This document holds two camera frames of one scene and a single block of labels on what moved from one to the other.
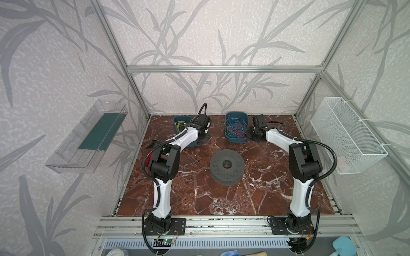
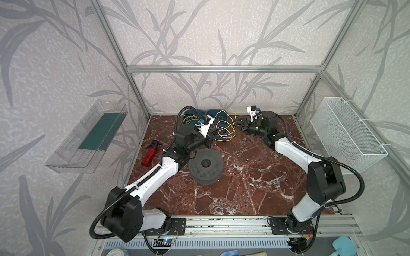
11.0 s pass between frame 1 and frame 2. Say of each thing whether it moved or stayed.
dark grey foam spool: moved
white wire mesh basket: stayed
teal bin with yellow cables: moved
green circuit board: stayed
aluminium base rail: stayed
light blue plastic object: stayed
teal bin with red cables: moved
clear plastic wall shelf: stayed
